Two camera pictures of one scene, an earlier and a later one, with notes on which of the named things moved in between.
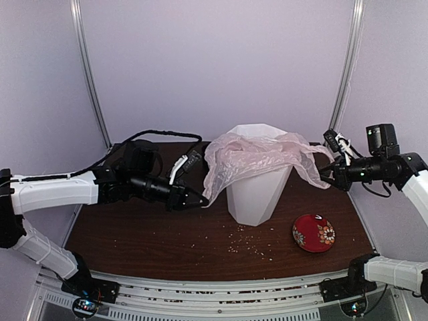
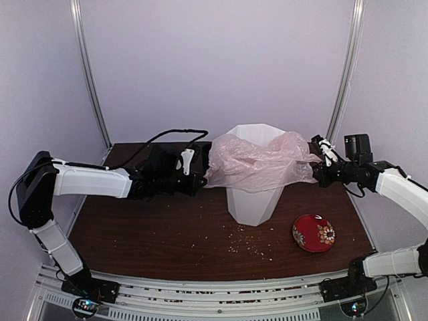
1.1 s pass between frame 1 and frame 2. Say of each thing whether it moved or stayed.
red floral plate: stayed
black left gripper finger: moved
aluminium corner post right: stayed
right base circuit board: stayed
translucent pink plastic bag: moved
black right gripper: moved
